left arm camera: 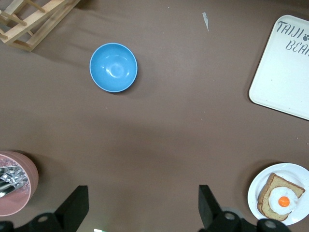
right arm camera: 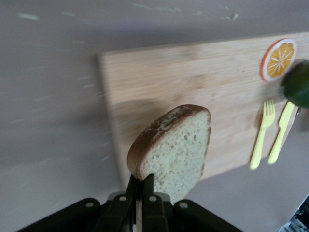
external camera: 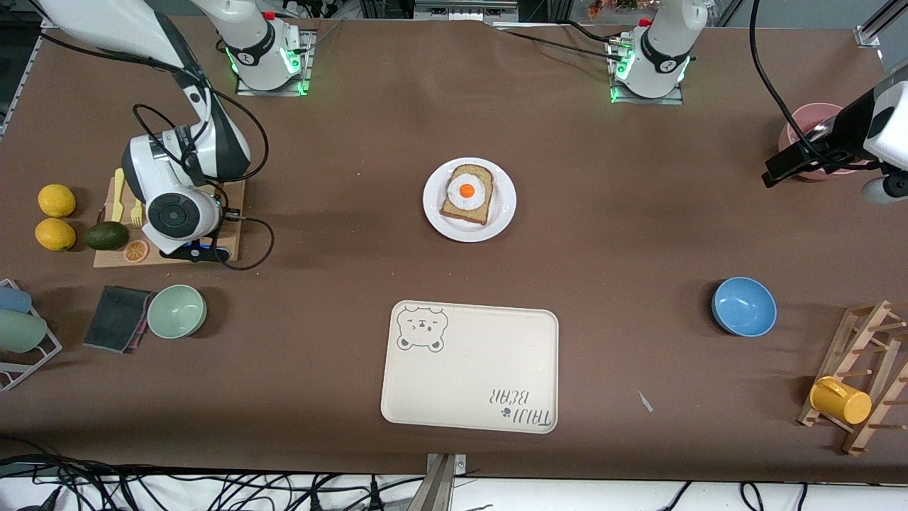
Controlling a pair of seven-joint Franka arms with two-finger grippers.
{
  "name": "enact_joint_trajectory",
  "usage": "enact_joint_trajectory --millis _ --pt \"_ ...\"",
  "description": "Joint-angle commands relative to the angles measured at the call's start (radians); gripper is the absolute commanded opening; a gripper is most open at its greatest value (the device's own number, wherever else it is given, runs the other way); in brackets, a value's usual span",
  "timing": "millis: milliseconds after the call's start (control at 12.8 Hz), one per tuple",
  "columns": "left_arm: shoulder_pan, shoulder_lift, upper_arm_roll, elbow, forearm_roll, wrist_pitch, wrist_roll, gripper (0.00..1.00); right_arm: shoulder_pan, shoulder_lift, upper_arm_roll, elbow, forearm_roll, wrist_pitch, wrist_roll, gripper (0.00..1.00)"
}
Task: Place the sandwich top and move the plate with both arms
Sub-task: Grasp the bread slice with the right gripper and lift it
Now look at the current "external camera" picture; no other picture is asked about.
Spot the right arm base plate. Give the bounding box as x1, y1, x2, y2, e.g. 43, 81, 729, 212
236, 28, 314, 97

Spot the pink bowl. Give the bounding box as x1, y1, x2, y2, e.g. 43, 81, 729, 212
778, 103, 873, 180

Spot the white round plate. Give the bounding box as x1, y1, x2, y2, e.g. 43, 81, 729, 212
423, 157, 517, 243

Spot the metal table edge bracket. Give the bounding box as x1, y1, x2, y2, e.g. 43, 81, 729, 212
415, 453, 467, 511

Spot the aluminium frame profile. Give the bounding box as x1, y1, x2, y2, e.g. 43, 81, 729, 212
855, 0, 908, 49

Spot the black cable on table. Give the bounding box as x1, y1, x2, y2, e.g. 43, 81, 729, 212
497, 20, 625, 65

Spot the yellow lemon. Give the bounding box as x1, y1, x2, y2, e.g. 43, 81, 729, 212
35, 218, 77, 252
38, 185, 77, 218

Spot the cream bear print tray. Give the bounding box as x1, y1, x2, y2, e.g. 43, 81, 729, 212
380, 300, 560, 434

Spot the yellow mug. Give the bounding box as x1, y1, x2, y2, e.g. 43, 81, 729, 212
809, 376, 873, 425

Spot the dark green avocado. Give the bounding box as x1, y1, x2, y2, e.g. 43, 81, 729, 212
84, 221, 130, 251

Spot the bread slice under egg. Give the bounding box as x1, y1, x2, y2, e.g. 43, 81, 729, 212
440, 164, 495, 226

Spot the pale green bowl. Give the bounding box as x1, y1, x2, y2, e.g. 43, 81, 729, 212
147, 285, 208, 339

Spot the wooden mug rack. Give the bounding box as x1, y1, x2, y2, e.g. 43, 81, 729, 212
797, 300, 908, 456

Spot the blue bowl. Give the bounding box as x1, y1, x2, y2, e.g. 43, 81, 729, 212
712, 277, 777, 337

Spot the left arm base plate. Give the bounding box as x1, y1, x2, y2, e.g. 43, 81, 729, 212
609, 35, 685, 105

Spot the pale green cup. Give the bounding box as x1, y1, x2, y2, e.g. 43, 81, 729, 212
0, 310, 48, 353

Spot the black floor cable bundle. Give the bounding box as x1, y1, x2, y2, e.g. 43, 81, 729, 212
0, 454, 426, 511

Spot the white wire rack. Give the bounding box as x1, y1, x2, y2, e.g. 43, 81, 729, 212
0, 278, 63, 392

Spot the fried egg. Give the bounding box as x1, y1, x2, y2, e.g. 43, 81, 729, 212
447, 175, 488, 210

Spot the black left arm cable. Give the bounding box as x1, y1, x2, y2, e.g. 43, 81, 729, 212
749, 0, 827, 167

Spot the wooden cutting board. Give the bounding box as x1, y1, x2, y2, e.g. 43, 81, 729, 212
93, 169, 247, 269

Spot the light blue cup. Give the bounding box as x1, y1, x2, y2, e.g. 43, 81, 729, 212
0, 284, 33, 314

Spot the dark grey sponge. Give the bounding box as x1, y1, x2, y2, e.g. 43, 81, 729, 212
83, 285, 155, 354

